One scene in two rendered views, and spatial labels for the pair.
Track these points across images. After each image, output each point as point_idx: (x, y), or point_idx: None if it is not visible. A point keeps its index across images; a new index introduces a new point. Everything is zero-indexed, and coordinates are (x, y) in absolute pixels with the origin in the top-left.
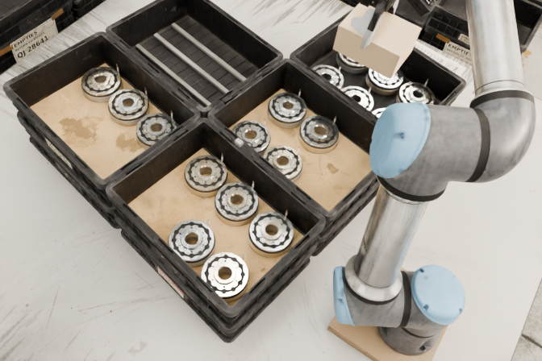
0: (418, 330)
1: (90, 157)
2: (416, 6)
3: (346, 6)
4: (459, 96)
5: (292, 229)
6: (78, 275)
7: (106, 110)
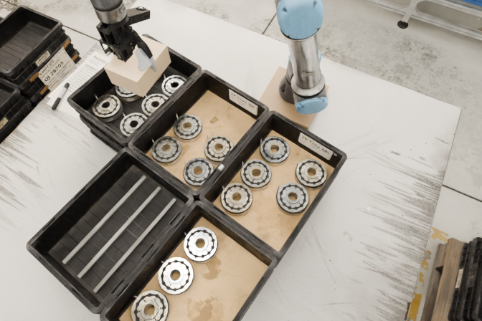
0: None
1: (231, 296)
2: (145, 17)
3: (19, 129)
4: None
5: (270, 137)
6: (310, 292)
7: (179, 299)
